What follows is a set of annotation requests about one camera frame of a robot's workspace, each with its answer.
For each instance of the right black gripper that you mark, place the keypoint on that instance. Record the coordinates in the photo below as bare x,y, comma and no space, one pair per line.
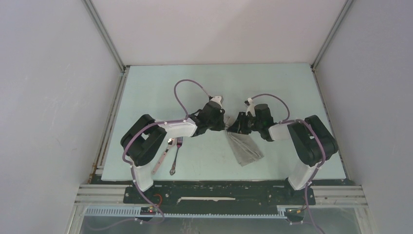
239,125

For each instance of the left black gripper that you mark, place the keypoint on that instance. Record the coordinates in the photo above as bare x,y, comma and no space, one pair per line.
221,125

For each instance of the grey cloth napkin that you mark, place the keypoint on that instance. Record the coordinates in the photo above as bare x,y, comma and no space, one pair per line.
244,148

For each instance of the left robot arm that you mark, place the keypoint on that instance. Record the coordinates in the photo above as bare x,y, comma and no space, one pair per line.
143,140

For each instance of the iridescent fork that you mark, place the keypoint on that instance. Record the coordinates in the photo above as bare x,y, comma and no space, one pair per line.
179,143

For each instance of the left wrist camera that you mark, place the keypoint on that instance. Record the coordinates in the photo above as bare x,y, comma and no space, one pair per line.
217,99

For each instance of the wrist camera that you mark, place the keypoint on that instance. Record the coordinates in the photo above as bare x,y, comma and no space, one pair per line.
249,105
217,99

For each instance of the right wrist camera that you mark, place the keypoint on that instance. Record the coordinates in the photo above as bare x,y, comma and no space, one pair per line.
249,105

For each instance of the silver spoon pink handle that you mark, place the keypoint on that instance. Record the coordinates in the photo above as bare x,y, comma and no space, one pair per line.
171,143

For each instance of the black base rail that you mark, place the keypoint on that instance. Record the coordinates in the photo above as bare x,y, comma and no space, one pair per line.
233,197

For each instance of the white cable duct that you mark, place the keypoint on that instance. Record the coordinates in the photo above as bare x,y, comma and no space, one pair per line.
150,212

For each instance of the left aluminium frame post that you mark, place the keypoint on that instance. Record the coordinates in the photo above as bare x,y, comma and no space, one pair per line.
98,22

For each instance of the aluminium frame post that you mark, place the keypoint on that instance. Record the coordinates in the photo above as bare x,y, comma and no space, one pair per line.
334,29
98,22

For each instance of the right aluminium frame post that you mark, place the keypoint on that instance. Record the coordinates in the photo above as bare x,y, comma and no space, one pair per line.
334,29

